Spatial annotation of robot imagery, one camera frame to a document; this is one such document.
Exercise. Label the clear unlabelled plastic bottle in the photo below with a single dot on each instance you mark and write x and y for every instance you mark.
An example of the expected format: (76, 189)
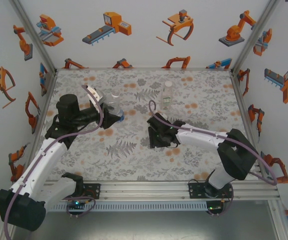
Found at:
(115, 101)

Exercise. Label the clear bottle blue label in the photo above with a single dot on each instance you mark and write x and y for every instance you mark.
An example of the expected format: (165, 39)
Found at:
(121, 117)

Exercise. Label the clear bottle green label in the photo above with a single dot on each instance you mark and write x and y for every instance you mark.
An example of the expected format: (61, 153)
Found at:
(166, 98)

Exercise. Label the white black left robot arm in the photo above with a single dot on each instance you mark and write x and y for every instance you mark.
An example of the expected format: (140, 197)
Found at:
(41, 162)

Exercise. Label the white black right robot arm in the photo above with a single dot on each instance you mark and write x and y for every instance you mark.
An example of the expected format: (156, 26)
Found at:
(198, 136)

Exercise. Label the floral tablecloth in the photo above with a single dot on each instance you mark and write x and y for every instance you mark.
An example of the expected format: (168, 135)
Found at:
(133, 162)

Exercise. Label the green-lit controller board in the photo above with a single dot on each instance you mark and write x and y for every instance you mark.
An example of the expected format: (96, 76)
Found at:
(76, 203)
(215, 208)

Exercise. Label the aluminium side rail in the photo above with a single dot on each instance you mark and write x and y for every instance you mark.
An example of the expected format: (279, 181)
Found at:
(243, 105)
(47, 100)

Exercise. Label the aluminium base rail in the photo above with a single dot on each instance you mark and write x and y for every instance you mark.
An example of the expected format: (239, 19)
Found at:
(143, 191)

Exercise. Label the aluminium frame post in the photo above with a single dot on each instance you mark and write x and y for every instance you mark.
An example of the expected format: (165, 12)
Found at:
(280, 220)
(255, 35)
(37, 42)

